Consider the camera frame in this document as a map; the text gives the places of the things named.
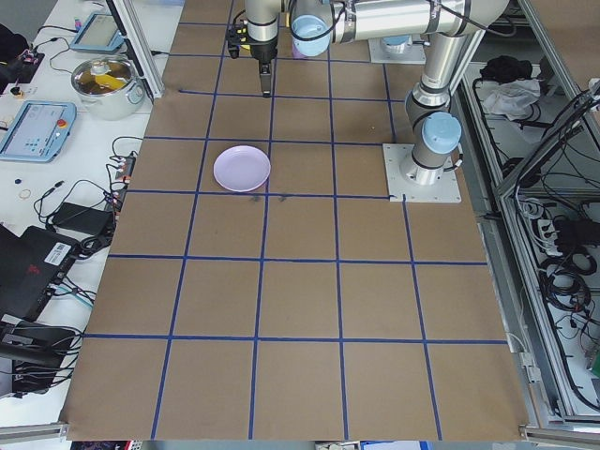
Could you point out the light blue teach pendant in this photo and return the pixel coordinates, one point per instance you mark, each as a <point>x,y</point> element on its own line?
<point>96,33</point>
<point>33,131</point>

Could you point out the purple plate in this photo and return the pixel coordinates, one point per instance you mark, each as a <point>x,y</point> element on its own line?
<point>242,168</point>

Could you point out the black USB hub strip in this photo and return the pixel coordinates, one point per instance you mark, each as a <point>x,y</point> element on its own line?
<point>123,175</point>

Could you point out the glass pot lid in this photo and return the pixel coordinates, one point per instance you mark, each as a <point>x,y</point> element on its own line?
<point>103,75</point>

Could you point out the purple foam block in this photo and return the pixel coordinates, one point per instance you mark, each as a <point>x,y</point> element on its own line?
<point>300,54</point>

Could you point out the thin tan rubber band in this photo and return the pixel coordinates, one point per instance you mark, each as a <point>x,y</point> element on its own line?
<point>25,191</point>

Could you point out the large black power adapter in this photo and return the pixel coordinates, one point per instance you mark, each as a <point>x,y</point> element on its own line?
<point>79,216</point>

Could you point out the aluminium profile bar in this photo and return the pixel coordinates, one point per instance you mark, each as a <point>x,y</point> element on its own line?
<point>33,431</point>
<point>562,431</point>

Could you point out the small grey metal bracket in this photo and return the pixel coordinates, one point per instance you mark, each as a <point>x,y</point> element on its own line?
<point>528,365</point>

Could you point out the white cloth inside frame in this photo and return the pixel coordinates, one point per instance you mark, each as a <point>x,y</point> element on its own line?
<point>511,100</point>

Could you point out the black cloth bundle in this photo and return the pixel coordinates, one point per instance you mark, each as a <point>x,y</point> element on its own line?
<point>9,42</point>

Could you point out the small black round spool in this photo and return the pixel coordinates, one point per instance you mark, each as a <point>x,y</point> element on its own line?
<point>17,91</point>

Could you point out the black laptop with red logo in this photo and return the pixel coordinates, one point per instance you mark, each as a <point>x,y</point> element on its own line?
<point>23,276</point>

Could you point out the black cloth inside frame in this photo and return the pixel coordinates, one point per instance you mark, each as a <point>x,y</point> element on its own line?
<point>506,68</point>

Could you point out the steel cooking pot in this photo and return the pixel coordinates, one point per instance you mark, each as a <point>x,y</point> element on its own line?
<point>112,105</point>

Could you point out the black device with pink plugs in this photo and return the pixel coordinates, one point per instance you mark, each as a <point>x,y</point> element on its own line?
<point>29,58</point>

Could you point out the aluminium profile post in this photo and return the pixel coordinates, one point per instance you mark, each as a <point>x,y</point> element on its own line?
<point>140,51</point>

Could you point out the V-shaped metal bar frame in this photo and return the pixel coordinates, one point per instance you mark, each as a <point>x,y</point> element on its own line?
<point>506,194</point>

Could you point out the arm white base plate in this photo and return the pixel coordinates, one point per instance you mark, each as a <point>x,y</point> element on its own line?
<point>436,194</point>
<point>384,55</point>

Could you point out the white power strip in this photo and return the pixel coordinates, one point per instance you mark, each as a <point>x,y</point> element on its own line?
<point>546,232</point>

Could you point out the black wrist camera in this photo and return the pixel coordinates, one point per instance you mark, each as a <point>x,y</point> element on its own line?
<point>235,38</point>

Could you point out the black docking stand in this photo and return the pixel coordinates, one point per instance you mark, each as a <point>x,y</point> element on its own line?
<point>33,342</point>

